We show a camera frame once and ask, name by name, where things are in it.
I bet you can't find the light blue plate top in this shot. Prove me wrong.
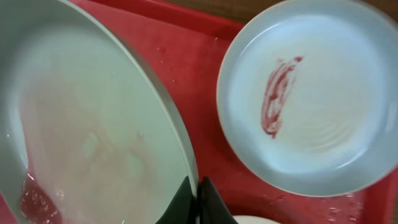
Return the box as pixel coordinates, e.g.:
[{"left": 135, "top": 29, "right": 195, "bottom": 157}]
[{"left": 216, "top": 0, "right": 397, "bottom": 197}]

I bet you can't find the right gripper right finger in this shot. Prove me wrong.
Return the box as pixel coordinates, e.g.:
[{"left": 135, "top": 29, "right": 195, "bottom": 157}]
[{"left": 199, "top": 177, "right": 238, "bottom": 224}]

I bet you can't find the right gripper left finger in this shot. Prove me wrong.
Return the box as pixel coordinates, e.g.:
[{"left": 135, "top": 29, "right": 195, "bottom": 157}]
[{"left": 156, "top": 176, "right": 197, "bottom": 224}]

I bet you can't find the light blue plate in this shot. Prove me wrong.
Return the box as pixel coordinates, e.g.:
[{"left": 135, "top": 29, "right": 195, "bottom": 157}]
[
  {"left": 1, "top": 1, "right": 198, "bottom": 223},
  {"left": 216, "top": 0, "right": 397, "bottom": 197}
]

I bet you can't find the red plastic tray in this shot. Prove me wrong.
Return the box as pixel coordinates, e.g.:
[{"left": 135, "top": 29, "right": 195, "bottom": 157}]
[{"left": 1, "top": 1, "right": 397, "bottom": 223}]

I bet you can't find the white plate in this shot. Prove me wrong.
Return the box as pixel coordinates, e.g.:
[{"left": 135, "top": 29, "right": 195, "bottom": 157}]
[{"left": 233, "top": 215, "right": 280, "bottom": 224}]

